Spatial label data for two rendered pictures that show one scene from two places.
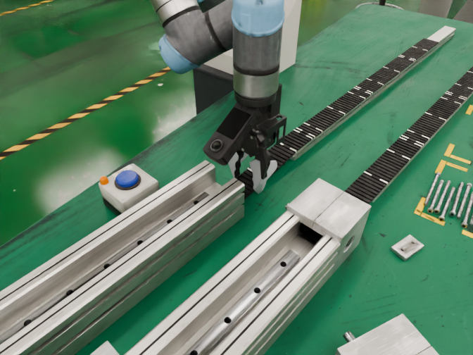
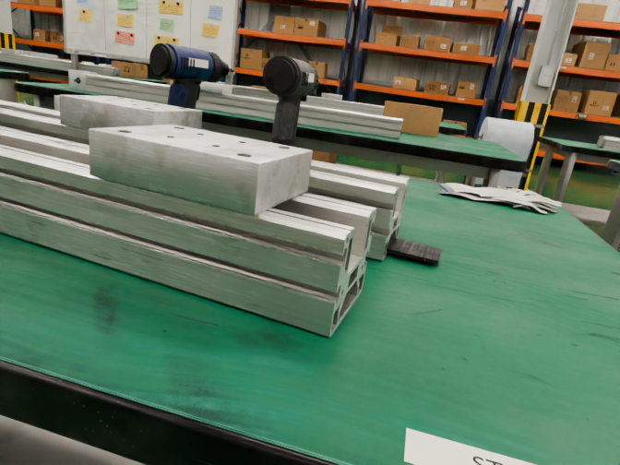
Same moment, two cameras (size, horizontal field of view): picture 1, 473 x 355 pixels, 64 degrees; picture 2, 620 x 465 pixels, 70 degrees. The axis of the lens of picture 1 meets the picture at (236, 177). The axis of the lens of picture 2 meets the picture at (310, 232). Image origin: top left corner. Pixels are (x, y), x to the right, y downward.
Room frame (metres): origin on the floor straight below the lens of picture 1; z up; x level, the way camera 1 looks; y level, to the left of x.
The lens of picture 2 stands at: (0.11, 0.87, 0.96)
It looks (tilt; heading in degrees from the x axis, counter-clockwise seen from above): 18 degrees down; 246
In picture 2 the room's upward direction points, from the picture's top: 8 degrees clockwise
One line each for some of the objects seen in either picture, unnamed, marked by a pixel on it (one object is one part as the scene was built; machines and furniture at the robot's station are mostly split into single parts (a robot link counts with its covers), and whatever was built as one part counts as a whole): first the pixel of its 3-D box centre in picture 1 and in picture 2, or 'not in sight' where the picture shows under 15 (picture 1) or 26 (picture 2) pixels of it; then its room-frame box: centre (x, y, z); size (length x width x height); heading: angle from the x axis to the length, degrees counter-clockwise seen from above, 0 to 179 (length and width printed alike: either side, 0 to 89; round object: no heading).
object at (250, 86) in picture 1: (254, 78); not in sight; (0.58, -0.03, 1.02); 0.08 x 0.08 x 0.05
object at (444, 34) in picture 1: (387, 77); not in sight; (1.02, -0.44, 0.79); 0.96 x 0.04 x 0.03; 137
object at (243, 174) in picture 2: not in sight; (205, 176); (0.04, 0.46, 0.87); 0.16 x 0.11 x 0.07; 137
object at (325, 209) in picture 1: (318, 221); not in sight; (0.43, -0.14, 0.83); 0.12 x 0.09 x 0.10; 47
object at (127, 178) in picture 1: (127, 179); not in sight; (0.52, 0.20, 0.84); 0.04 x 0.04 x 0.02
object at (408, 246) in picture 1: (407, 247); not in sight; (0.41, -0.29, 0.78); 0.05 x 0.03 x 0.01; 124
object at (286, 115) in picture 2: not in sight; (292, 125); (-0.17, 0.10, 0.89); 0.20 x 0.08 x 0.22; 53
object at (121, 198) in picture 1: (133, 194); not in sight; (0.51, 0.19, 0.81); 0.10 x 0.08 x 0.06; 47
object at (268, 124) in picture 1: (257, 118); not in sight; (0.58, -0.04, 0.93); 0.09 x 0.08 x 0.12; 137
